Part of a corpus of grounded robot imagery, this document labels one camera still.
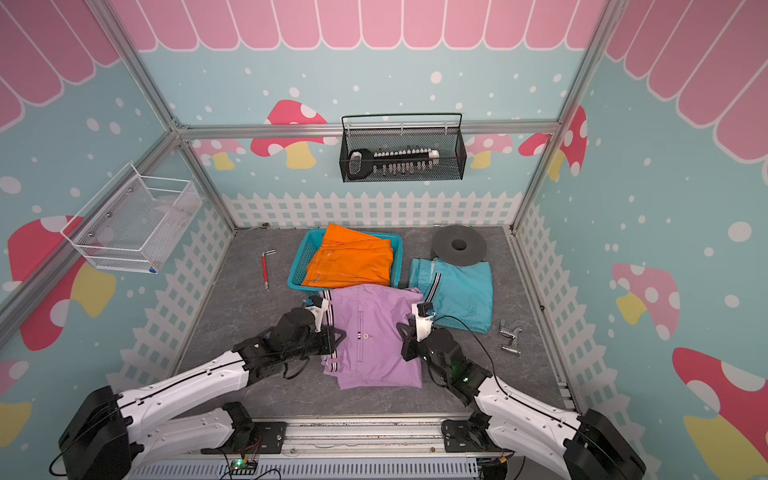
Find black wire wall basket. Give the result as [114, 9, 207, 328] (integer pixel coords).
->
[339, 113, 467, 183]

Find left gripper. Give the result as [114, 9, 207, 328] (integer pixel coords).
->
[284, 324, 346, 362]

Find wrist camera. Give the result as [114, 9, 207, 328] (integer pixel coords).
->
[304, 295, 330, 333]
[411, 302, 435, 342]

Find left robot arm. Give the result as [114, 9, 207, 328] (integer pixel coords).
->
[51, 307, 346, 479]

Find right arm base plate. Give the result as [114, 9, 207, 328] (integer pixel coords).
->
[441, 419, 502, 453]

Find red handled hex wrench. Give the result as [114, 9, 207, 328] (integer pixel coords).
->
[261, 249, 276, 291]

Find teal plastic basket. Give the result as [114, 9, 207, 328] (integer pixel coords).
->
[288, 228, 403, 291]

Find teal pants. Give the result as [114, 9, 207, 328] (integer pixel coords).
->
[409, 259, 494, 334]

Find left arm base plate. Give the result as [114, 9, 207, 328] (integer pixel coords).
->
[232, 421, 288, 454]

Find silver metal bracket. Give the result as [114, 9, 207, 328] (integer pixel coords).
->
[499, 322, 524, 357]

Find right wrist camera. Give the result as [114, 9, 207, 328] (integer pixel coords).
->
[411, 302, 435, 342]

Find white wire wall basket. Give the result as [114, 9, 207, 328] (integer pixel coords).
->
[60, 163, 203, 274]

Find purple pants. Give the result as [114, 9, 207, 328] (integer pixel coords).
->
[321, 284, 423, 390]

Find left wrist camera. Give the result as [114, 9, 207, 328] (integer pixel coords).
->
[304, 295, 330, 333]

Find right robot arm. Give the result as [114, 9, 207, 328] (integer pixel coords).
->
[397, 322, 647, 479]

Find grey foam roll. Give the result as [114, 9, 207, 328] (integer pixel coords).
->
[431, 225, 487, 267]

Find orange pants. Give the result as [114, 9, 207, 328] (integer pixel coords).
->
[302, 225, 394, 289]

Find green circuit board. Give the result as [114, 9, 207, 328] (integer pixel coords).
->
[224, 459, 258, 478]

